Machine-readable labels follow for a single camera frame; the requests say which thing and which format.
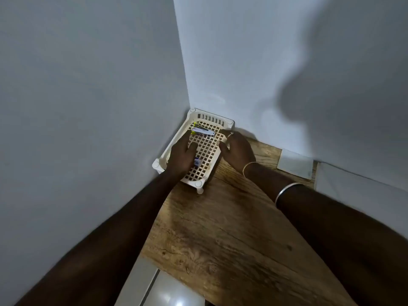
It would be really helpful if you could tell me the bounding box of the yellow and silver stapler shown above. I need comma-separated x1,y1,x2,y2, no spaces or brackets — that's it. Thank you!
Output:
191,122,216,137

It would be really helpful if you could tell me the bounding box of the large white paper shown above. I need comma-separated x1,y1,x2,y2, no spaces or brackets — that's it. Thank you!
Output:
314,162,408,239

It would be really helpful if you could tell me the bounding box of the silver bangle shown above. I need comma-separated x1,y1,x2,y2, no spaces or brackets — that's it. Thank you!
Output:
274,182,304,206

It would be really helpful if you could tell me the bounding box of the person's left hand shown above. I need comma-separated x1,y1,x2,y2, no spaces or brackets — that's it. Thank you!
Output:
167,130,199,183

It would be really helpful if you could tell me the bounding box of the person's left forearm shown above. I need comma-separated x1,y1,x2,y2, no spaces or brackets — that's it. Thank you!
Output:
14,172,189,306

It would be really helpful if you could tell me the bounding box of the person's right hand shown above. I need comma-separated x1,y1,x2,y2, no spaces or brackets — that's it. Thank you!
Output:
218,129,257,176

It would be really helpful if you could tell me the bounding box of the yellow wrist thread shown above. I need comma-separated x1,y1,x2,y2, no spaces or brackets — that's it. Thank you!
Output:
242,161,257,178

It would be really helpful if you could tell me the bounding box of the small white paper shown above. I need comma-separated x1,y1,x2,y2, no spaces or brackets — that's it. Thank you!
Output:
276,149,315,181

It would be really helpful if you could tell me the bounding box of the white plastic lattice tray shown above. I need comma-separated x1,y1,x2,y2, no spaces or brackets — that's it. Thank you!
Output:
152,108,235,195

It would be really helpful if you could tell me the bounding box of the person's right forearm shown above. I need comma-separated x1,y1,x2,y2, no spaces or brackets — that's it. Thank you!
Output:
244,162,408,306

